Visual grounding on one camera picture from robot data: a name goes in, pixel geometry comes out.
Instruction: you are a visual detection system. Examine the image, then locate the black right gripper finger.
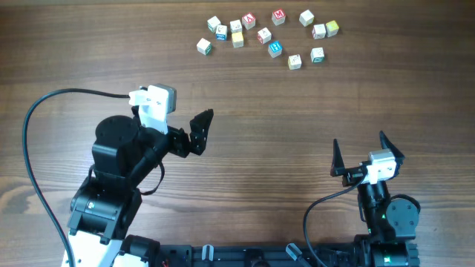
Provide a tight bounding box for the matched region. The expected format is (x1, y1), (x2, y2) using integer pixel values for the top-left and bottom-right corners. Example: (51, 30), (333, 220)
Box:
(379, 131), (405, 163)
(330, 139), (347, 177)

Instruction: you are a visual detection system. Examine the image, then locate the blue top block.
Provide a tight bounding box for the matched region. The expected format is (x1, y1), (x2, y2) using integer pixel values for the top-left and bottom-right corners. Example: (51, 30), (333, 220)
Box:
(268, 41), (283, 58)

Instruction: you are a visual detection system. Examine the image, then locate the red letter M block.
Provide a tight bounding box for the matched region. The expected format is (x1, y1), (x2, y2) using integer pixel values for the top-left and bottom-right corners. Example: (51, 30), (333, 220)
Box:
(272, 9), (286, 26)

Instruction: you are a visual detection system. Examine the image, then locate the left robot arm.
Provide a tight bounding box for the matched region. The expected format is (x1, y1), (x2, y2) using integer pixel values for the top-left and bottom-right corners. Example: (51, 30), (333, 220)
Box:
(62, 108), (214, 266)

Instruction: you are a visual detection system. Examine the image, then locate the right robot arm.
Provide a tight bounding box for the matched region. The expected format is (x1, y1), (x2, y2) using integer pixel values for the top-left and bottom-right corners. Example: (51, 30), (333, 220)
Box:
(330, 131), (421, 267)

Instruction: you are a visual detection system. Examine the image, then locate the white block green side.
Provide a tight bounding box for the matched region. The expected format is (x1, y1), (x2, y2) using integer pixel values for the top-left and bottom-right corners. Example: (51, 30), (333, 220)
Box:
(197, 38), (212, 56)

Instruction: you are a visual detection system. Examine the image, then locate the white block blue side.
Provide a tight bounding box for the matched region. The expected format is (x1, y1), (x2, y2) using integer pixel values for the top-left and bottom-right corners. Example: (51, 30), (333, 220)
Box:
(215, 24), (228, 41)

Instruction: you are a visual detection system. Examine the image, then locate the white block green edge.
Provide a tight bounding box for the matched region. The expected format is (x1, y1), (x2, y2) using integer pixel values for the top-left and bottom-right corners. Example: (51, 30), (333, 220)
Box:
(207, 16), (221, 33)

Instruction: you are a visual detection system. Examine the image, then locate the plain white block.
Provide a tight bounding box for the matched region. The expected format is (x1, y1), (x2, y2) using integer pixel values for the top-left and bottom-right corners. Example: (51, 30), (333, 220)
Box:
(229, 20), (243, 33)

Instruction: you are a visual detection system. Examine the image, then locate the white block red side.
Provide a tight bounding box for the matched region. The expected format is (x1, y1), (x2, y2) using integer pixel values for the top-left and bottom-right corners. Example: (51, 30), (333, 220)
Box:
(257, 27), (272, 45)

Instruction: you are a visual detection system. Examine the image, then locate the white block yellow side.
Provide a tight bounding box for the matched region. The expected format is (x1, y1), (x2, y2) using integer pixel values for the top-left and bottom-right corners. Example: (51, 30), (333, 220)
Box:
(288, 54), (302, 70)

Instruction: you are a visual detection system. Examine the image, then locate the white block teal side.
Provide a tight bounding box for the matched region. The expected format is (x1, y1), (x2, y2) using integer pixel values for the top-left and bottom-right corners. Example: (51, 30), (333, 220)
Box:
(310, 47), (325, 63)

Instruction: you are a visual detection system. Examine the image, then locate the red letter A block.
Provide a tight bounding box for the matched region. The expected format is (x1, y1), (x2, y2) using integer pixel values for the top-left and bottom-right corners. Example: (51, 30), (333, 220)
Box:
(241, 13), (256, 30)

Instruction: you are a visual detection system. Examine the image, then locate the white block red edge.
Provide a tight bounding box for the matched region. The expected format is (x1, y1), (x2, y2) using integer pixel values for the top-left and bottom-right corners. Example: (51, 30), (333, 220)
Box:
(312, 24), (327, 39)

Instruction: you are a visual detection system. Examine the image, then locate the yellow top block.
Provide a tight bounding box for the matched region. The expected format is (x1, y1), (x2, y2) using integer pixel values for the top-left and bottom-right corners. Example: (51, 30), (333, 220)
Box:
(325, 20), (339, 37)

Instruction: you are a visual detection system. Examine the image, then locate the white cube block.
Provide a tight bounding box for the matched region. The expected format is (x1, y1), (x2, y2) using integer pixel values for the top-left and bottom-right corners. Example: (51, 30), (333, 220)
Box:
(299, 10), (315, 27)

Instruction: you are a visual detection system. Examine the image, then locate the right black cable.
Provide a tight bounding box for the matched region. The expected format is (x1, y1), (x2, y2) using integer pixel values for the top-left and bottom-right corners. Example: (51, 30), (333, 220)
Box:
(302, 174), (368, 267)

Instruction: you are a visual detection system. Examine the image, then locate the black cable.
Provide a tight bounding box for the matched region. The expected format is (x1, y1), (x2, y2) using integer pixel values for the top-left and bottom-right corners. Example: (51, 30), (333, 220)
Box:
(22, 88), (131, 267)
(302, 174), (368, 267)

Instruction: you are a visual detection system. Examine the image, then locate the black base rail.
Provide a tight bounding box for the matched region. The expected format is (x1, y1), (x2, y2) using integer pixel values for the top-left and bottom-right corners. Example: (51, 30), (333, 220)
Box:
(88, 243), (420, 267)

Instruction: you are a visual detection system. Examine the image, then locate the left black cable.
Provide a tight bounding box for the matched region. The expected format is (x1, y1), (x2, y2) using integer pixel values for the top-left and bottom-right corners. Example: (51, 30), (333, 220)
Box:
(22, 88), (131, 267)

